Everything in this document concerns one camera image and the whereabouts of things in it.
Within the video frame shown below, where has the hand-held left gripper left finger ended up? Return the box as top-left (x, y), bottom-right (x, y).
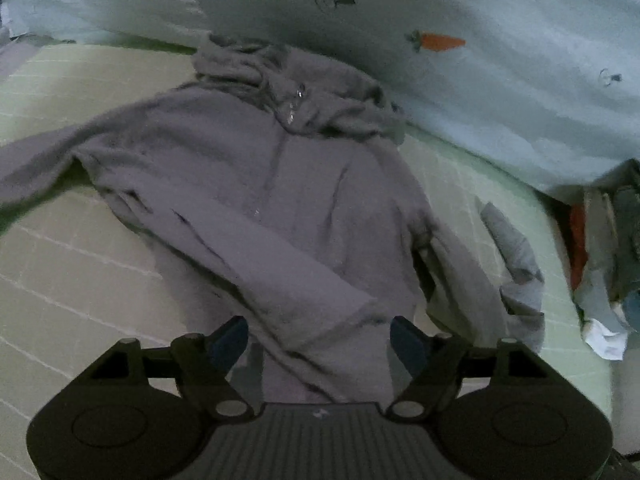
top-left (92, 315), bottom-right (254, 421)

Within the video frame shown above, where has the grey hoodie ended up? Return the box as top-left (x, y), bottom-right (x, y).
top-left (0, 32), bottom-right (547, 406)

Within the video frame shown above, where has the white cloth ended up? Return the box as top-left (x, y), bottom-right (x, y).
top-left (581, 316), bottom-right (629, 362)

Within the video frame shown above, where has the light blue carrot print blanket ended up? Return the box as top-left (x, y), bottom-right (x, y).
top-left (0, 0), bottom-right (640, 206)

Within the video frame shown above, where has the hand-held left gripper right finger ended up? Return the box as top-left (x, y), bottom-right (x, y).
top-left (384, 315), bottom-right (549, 422)

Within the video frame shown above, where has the dark grey cloth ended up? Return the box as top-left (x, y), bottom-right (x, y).
top-left (582, 159), bottom-right (640, 333)

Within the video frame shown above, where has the lavender cloth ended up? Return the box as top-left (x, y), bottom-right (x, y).
top-left (0, 35), bottom-right (47, 80)

